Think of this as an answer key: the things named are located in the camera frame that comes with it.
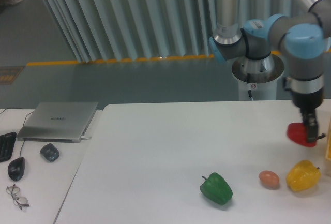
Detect black computer mouse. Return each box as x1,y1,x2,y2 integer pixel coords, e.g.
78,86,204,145
7,157,25,182

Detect yellow bell pepper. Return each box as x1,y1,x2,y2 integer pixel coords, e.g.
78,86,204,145
286,160,321,192

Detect brown egg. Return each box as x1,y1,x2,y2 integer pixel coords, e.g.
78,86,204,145
259,170,280,189

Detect thin frame eyeglasses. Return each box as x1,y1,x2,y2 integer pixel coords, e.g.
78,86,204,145
6,184,30,210

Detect green bell pepper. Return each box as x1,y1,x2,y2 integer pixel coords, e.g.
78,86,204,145
200,172,233,205

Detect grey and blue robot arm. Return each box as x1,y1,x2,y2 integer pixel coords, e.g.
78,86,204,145
209,0,330,144

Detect black mouse cable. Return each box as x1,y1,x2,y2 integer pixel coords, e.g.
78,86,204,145
0,107,36,159

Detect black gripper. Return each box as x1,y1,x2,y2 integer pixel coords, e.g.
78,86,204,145
292,91,324,143

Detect dark grey small case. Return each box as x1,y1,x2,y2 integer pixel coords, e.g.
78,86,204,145
40,143,60,162

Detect white folding partition screen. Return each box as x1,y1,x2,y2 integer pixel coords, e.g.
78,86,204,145
30,0,331,63

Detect red bell pepper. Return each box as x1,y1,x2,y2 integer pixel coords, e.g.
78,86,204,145
287,123,326,147

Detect silver closed laptop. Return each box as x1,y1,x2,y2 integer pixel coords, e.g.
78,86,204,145
17,102,98,143

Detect black keyboard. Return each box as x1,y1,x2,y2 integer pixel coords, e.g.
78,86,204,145
0,132,17,162

